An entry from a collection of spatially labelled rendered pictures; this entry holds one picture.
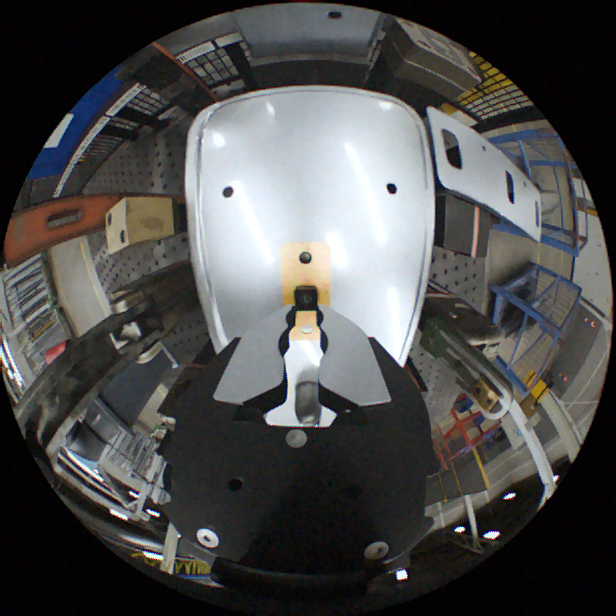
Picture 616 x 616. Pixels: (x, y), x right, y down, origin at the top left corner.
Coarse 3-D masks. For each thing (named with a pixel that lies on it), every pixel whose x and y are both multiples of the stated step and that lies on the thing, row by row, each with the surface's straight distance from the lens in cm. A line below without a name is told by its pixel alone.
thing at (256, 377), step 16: (288, 304) 12; (272, 320) 10; (288, 320) 11; (256, 336) 9; (272, 336) 9; (288, 336) 10; (240, 352) 9; (256, 352) 8; (272, 352) 8; (240, 368) 8; (256, 368) 8; (272, 368) 8; (224, 384) 8; (240, 384) 7; (256, 384) 7; (272, 384) 7; (224, 400) 7; (240, 400) 7; (256, 400) 7; (272, 400) 8
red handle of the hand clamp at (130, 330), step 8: (136, 320) 16; (120, 328) 17; (128, 328) 17; (136, 328) 16; (112, 336) 18; (120, 336) 17; (128, 336) 17; (136, 336) 17; (64, 344) 23; (48, 352) 26; (56, 352) 24; (48, 360) 26
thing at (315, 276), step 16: (288, 256) 13; (320, 256) 13; (288, 272) 14; (304, 272) 14; (320, 272) 14; (288, 288) 14; (304, 288) 13; (320, 288) 14; (304, 304) 14; (304, 320) 15; (304, 336) 16
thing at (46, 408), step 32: (128, 320) 16; (64, 352) 16; (96, 352) 16; (128, 352) 16; (32, 384) 17; (64, 384) 16; (96, 384) 16; (32, 416) 18; (64, 416) 17; (32, 448) 15
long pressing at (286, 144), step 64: (192, 128) 21; (256, 128) 17; (320, 128) 16; (384, 128) 18; (192, 192) 17; (256, 192) 15; (320, 192) 14; (384, 192) 15; (192, 256) 17; (256, 256) 15; (384, 256) 15; (256, 320) 17; (384, 320) 18
